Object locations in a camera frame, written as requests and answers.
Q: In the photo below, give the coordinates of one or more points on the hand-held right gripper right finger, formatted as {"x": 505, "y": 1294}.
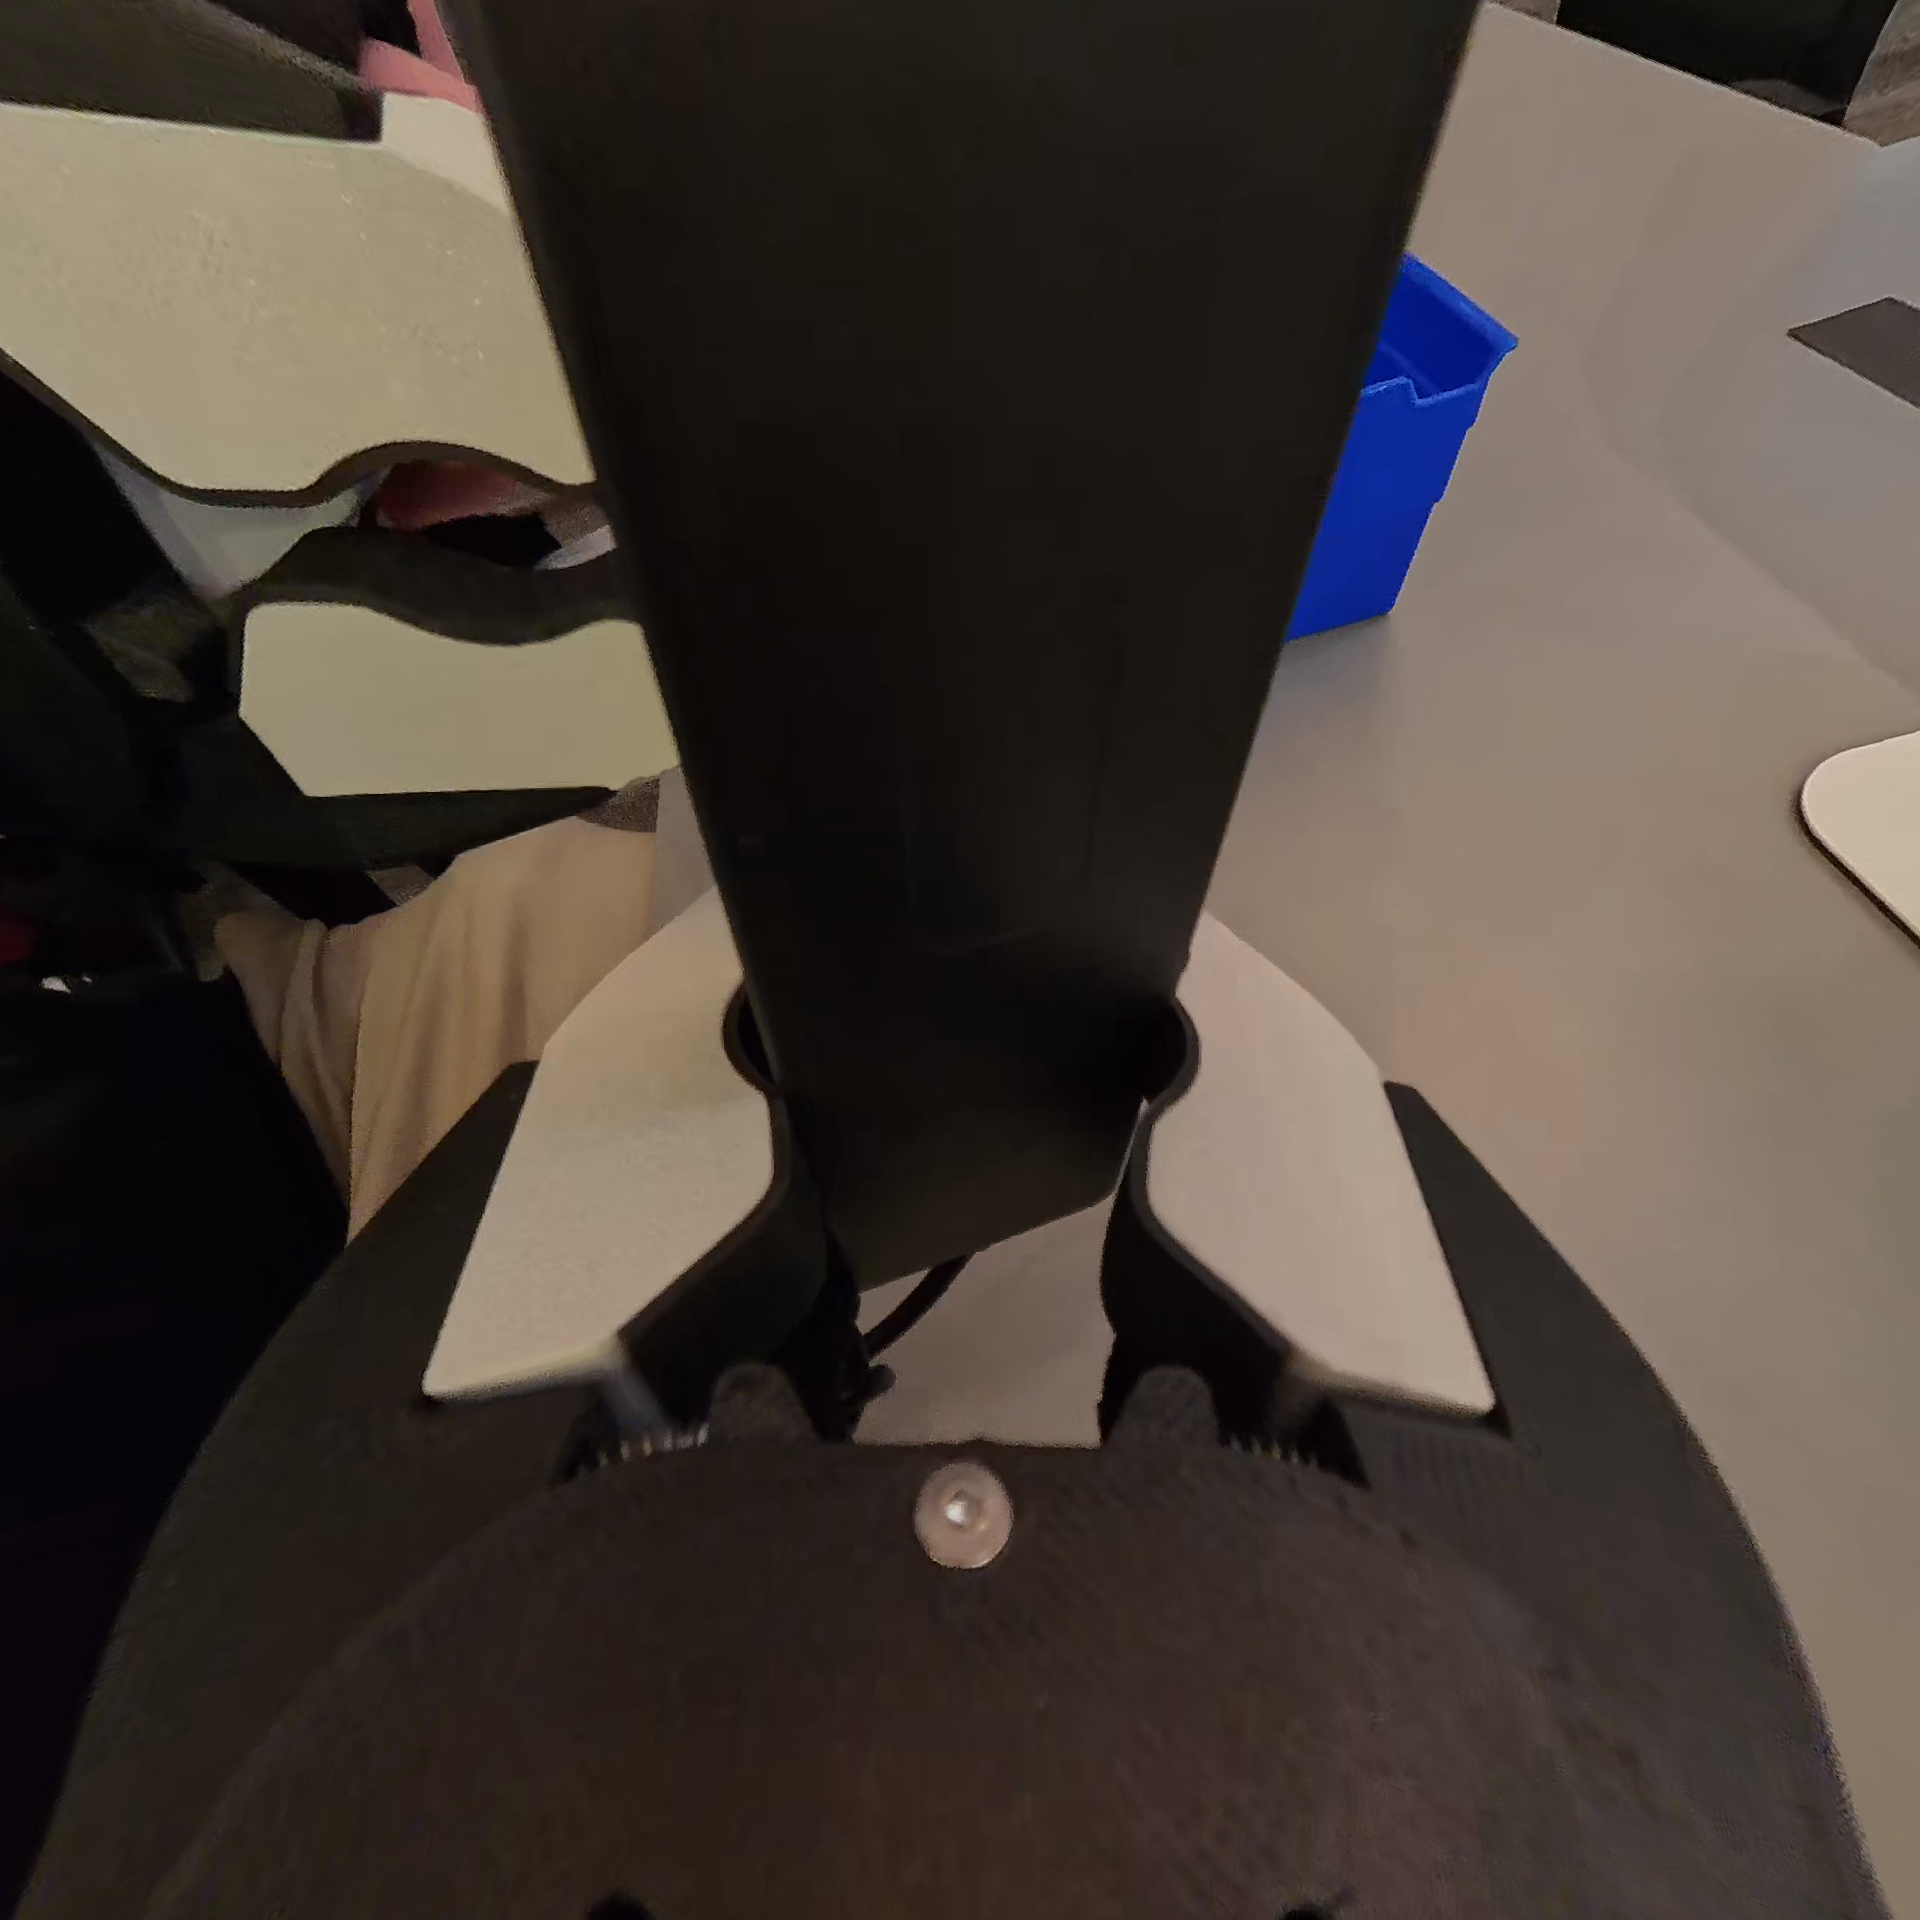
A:
{"x": 1290, "y": 1201}

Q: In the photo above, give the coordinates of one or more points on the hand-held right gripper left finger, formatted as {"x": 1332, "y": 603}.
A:
{"x": 599, "y": 1184}

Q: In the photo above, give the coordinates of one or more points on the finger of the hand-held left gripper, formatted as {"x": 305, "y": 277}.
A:
{"x": 451, "y": 713}
{"x": 255, "y": 283}

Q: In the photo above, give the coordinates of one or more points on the black device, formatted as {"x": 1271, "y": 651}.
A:
{"x": 961, "y": 600}

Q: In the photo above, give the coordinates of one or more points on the person's leg in beige pants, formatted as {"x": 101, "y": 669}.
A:
{"x": 451, "y": 973}

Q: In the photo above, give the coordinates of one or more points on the person's black-clothed torso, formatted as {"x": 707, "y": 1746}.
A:
{"x": 148, "y": 1276}

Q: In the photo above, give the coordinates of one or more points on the white pad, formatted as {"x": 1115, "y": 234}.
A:
{"x": 1875, "y": 825}

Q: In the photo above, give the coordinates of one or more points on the blue plastic bin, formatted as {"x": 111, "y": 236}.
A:
{"x": 1394, "y": 480}

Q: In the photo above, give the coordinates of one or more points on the dark square mat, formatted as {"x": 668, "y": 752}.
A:
{"x": 1875, "y": 338}

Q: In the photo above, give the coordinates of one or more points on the black office chair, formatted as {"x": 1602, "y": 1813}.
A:
{"x": 1724, "y": 37}

